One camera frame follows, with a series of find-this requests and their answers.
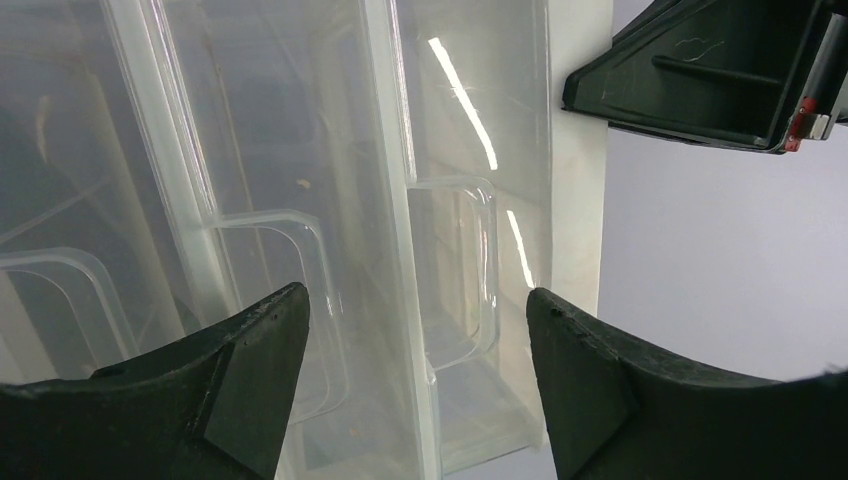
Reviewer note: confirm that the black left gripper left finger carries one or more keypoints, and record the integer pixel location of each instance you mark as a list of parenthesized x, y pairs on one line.
[(213, 405)]

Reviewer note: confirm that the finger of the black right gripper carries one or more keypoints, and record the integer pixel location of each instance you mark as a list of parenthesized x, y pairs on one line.
[(761, 76)]

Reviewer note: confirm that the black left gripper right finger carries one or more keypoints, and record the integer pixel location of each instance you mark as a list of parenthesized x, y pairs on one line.
[(619, 407)]

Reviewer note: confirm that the white plastic drawer organizer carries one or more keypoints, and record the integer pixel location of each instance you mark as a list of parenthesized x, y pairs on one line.
[(167, 164)]

